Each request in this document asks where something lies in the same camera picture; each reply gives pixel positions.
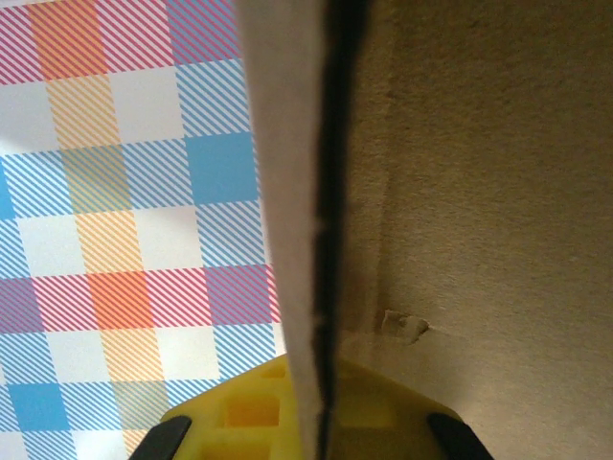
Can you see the brown cardboard box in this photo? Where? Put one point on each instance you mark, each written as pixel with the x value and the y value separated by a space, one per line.
pixel 479 191

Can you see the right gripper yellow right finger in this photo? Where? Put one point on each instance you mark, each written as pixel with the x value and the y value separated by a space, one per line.
pixel 383 421

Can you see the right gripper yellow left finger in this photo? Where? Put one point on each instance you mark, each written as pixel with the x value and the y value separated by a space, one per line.
pixel 249 412

